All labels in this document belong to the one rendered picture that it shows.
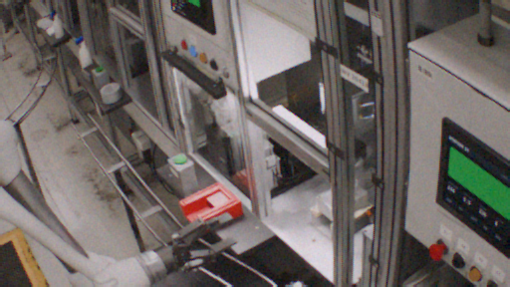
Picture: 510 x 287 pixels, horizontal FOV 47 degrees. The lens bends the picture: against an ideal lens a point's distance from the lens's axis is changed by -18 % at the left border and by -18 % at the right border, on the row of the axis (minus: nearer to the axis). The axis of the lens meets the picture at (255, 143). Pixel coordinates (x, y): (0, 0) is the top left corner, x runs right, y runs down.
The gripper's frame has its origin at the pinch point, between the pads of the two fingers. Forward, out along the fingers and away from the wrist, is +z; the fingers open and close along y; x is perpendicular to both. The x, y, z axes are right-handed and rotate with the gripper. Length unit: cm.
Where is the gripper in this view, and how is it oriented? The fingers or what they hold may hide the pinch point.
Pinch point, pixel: (223, 232)
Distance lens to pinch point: 182.4
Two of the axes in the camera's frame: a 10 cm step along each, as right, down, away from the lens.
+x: -5.5, -4.4, 7.1
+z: 8.3, -4.0, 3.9
